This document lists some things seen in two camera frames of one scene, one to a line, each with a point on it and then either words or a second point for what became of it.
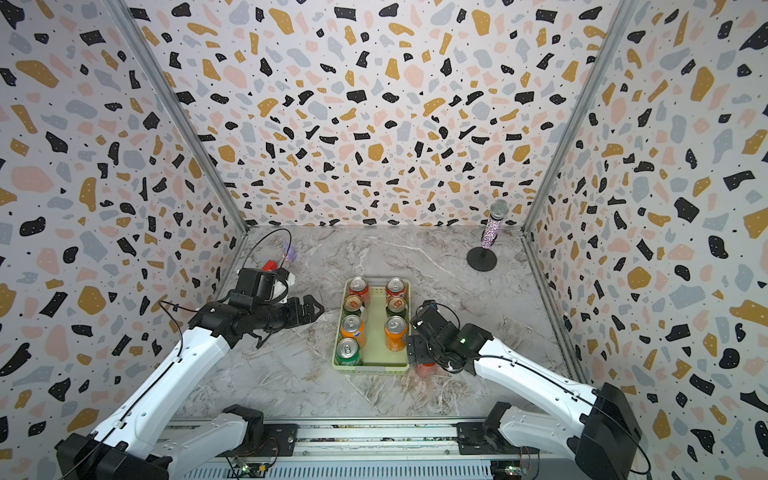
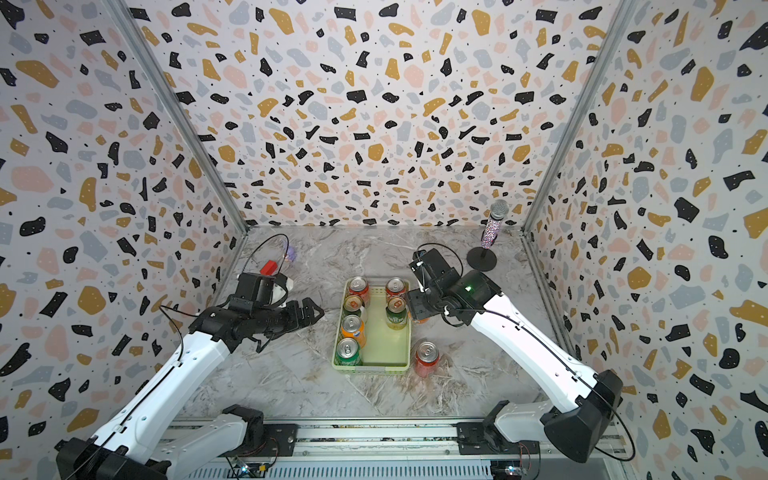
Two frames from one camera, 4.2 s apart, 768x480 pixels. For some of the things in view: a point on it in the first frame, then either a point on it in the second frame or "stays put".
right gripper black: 416,354 -> 414,303
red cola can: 395,288 stays put
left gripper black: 296,318 stays put
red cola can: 426,369 stays put
